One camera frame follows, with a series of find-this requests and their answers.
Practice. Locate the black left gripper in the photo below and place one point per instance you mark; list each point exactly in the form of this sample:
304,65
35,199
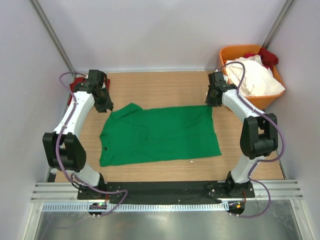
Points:
108,105

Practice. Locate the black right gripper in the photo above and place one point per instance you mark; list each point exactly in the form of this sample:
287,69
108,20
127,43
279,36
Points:
208,101

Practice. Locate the green t-shirt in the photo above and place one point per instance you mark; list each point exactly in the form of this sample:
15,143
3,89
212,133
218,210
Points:
133,135

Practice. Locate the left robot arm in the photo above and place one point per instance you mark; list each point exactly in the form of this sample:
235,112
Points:
63,149

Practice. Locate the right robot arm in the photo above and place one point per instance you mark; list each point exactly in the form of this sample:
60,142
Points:
259,136

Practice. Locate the folded red t-shirt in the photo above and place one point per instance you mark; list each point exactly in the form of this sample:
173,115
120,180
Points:
100,92

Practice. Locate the orange plastic bin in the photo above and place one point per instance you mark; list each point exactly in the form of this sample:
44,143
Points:
232,52

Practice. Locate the white crumpled t-shirt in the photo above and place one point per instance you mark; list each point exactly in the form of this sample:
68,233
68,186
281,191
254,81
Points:
253,78

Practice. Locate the dark red t-shirt in bin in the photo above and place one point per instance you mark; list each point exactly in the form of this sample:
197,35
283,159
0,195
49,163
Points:
264,57

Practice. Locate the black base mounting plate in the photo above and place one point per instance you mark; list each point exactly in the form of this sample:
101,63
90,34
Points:
166,192

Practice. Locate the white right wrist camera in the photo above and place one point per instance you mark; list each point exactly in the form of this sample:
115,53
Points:
225,77

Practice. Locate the left aluminium corner post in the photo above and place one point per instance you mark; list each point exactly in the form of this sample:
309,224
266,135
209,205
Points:
52,34

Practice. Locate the aluminium corner post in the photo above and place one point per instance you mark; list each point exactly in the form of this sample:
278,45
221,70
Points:
277,24
52,34

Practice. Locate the right aluminium corner post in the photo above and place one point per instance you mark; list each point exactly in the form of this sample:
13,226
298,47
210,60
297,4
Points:
277,24

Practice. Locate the aluminium frame rail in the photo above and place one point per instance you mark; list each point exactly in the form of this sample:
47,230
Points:
283,189

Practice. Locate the white slotted cable duct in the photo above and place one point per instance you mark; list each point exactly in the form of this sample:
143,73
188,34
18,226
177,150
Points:
92,207

